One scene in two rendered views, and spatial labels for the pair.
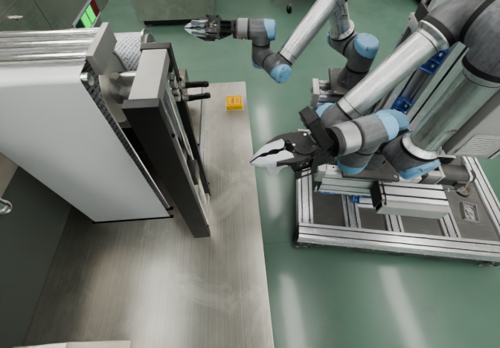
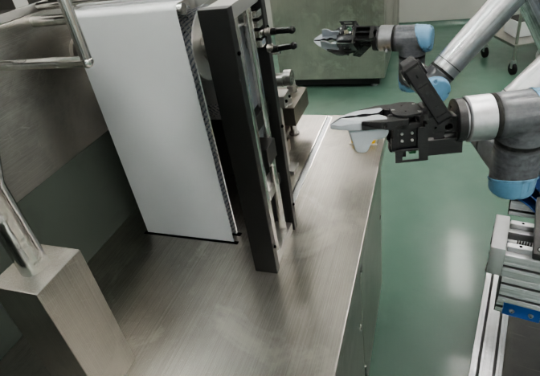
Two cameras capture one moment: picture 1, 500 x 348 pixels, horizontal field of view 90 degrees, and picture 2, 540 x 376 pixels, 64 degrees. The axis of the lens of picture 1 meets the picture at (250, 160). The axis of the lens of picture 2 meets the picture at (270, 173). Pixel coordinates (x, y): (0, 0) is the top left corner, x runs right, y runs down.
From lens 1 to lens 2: 39 cm
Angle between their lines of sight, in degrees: 30
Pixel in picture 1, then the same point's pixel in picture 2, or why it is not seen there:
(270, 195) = (426, 338)
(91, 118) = (176, 54)
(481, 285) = not seen: outside the picture
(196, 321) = (222, 364)
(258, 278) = (329, 337)
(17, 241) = (71, 208)
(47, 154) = (129, 101)
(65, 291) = not seen: hidden behind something
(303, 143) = (405, 109)
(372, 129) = (518, 100)
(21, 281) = not seen: hidden behind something
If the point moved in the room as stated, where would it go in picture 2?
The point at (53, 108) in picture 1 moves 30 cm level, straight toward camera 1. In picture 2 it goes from (148, 40) to (190, 88)
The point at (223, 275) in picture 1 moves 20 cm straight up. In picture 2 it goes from (279, 321) to (262, 241)
